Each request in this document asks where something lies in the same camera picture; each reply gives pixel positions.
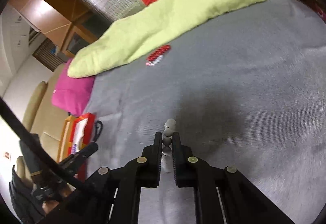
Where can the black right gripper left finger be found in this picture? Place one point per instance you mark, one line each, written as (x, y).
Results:
(112, 195)

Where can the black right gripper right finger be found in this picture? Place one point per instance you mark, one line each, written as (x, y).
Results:
(221, 195)

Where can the gloved left hand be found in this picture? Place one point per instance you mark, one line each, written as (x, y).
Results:
(34, 189)

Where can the red and white box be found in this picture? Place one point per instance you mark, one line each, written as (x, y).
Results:
(81, 134)

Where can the beige sofa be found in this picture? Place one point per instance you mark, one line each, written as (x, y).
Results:
(41, 117)

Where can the magenta pillow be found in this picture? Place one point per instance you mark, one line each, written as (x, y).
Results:
(72, 94)

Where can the grey bed sheet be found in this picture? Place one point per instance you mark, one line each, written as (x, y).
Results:
(246, 89)

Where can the light green blanket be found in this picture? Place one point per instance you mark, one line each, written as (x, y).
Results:
(157, 24)

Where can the wooden cabinet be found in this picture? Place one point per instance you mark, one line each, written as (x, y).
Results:
(70, 24)

